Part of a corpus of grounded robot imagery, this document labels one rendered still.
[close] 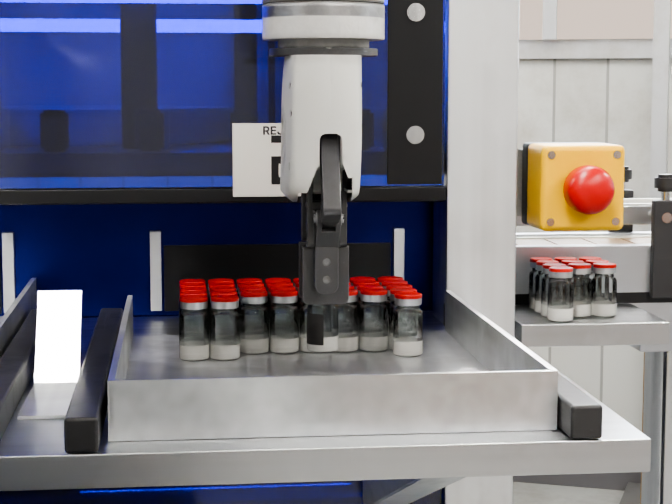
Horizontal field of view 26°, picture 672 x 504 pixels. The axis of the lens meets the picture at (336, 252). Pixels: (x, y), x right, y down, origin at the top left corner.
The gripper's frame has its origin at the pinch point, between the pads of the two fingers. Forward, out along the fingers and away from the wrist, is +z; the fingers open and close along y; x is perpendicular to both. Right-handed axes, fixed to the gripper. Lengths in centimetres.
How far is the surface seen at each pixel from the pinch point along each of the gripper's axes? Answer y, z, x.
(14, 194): -18.4, -4.2, -23.2
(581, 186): -15.0, -4.8, 22.6
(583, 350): -276, 57, 97
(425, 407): 18.9, 5.6, 4.1
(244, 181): -18.3, -5.2, -4.7
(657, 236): -28.4, 0.7, 33.6
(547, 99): -281, -10, 87
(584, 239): -38.8, 2.0, 29.7
